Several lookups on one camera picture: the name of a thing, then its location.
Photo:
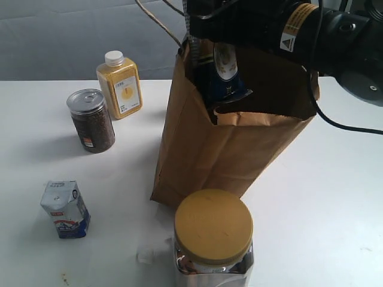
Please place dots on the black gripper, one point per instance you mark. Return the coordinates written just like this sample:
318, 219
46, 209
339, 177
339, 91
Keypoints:
242, 23

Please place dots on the spaghetti packet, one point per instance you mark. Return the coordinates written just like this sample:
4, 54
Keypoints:
216, 75

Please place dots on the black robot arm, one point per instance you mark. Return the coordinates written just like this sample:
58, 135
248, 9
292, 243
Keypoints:
347, 47

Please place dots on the brown paper bag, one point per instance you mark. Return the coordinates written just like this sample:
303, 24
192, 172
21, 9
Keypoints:
229, 145

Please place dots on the yellow millet bottle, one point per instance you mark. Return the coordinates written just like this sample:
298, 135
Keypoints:
119, 81

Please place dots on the dark beans can jar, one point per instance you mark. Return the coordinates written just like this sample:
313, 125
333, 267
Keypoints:
91, 119

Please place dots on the yellow lid clear jar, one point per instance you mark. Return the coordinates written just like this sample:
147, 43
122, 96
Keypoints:
213, 240

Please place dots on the small milk carton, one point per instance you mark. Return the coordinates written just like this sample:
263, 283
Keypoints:
65, 206

